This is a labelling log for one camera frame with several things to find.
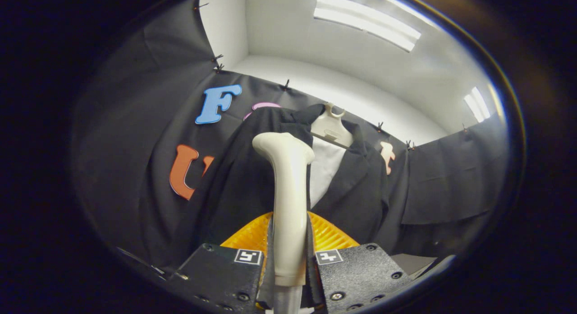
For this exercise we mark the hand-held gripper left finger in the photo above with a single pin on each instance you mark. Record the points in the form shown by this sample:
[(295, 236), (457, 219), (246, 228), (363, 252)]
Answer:
[(266, 269)]

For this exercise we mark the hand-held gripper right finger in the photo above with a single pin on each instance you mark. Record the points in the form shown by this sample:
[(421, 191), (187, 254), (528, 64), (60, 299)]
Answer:
[(312, 242)]

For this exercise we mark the white garment steamer head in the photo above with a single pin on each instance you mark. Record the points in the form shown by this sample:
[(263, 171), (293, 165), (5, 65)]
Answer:
[(288, 205)]

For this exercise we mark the white shirt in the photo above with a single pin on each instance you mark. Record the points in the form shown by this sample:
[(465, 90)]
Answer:
[(324, 169)]

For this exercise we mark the black suit jacket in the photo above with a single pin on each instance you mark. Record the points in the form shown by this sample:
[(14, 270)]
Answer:
[(243, 183)]

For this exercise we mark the grey cabinet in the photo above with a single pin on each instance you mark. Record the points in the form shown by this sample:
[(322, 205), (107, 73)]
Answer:
[(410, 262)]

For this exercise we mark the beige plastic hanger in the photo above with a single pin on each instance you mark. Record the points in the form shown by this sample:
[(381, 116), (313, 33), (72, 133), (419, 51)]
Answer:
[(331, 126)]

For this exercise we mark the black backdrop cloth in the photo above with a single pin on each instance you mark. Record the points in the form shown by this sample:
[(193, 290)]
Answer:
[(135, 124)]

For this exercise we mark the small ceiling light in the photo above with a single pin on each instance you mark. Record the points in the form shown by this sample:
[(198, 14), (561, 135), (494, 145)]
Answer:
[(478, 104)]

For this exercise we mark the long ceiling light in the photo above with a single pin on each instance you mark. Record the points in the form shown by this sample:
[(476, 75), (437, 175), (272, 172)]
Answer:
[(365, 20)]

